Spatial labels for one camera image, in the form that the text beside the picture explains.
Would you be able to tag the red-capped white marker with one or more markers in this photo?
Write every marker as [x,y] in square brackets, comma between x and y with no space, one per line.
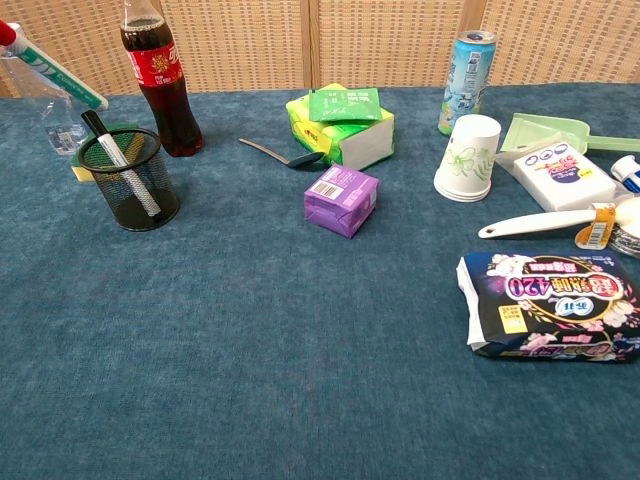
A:
[60,72]

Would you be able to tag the black mesh pen holder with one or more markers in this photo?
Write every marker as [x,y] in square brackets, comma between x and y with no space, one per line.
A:
[141,190]

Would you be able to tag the black-capped white marker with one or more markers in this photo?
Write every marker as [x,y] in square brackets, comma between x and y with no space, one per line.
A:
[117,152]

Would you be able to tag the purple small packet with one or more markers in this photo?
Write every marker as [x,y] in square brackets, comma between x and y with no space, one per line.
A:
[340,200]

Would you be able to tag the black metal spoon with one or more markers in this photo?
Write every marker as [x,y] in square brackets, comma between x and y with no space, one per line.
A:
[295,160]

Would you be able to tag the green yellow tissue pack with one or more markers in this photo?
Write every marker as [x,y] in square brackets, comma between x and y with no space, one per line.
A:
[350,137]

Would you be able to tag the blue fabric tablecloth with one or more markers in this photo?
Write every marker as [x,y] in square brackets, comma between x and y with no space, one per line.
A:
[280,360]

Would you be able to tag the green flat sachet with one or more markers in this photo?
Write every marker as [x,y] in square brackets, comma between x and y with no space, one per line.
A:
[345,105]

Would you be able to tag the stacked white paper cups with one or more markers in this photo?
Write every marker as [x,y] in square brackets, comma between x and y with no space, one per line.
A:
[467,160]

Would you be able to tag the light blue drink can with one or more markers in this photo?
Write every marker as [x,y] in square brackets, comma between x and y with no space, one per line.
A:
[462,85]

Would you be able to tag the woven rattan screen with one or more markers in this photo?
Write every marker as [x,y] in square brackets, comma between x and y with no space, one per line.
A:
[390,40]

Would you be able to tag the cola bottle with red label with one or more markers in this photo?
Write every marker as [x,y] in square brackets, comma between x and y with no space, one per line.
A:
[162,82]

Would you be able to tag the dark sanitary pad pack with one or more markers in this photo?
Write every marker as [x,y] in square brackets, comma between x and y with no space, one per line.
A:
[555,305]

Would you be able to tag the yellow and green sponge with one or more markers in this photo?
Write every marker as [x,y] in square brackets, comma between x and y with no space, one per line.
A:
[85,172]

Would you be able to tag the light green plastic dustpan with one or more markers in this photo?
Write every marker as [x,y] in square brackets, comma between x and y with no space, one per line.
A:
[545,131]

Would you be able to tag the white wrapped sponge pack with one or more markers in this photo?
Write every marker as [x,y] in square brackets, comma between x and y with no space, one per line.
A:
[565,175]

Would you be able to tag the clear plastic water bottle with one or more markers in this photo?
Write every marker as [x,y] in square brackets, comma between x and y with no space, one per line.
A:
[55,120]

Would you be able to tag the steel wool scourer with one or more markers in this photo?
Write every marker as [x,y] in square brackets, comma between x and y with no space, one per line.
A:
[625,241]

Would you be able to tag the blue white small tube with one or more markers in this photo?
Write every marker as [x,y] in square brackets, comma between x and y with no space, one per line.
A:
[627,172]

